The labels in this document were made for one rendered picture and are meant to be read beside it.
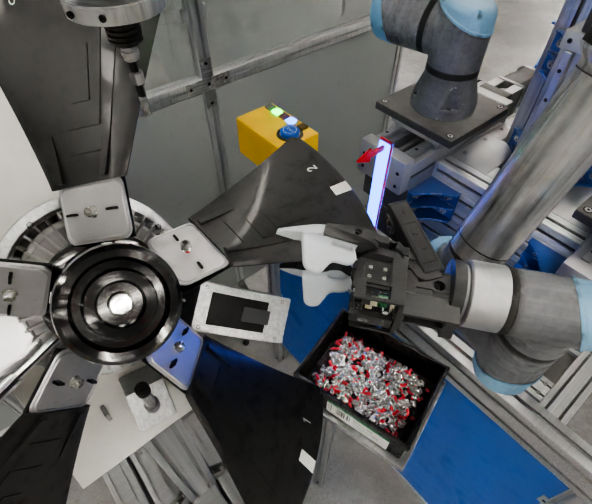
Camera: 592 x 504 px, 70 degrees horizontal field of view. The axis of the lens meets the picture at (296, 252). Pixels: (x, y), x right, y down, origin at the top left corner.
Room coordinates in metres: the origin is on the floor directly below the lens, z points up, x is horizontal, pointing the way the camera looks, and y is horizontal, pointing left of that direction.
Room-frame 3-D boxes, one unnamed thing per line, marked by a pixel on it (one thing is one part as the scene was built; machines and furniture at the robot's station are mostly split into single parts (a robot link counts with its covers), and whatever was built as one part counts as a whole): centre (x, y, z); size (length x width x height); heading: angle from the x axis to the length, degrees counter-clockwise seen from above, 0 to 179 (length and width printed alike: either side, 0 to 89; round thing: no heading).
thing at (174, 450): (0.33, 0.30, 0.46); 0.09 x 0.05 x 0.91; 130
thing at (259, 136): (0.79, 0.04, 1.02); 0.16 x 0.10 x 0.11; 40
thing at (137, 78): (0.33, 0.13, 1.39); 0.01 x 0.01 x 0.05
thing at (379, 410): (0.33, -0.13, 0.83); 0.19 x 0.14 x 0.03; 55
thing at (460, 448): (0.49, -0.21, 0.45); 0.82 x 0.02 x 0.66; 40
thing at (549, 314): (0.26, -0.28, 1.18); 0.11 x 0.08 x 0.09; 77
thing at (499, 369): (0.27, -0.27, 1.08); 0.11 x 0.08 x 0.11; 21
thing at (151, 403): (0.24, 0.21, 0.99); 0.02 x 0.02 x 0.06
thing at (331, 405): (0.33, -0.13, 0.85); 0.22 x 0.17 x 0.07; 55
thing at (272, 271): (0.82, 0.06, 0.39); 0.04 x 0.04 x 0.78; 40
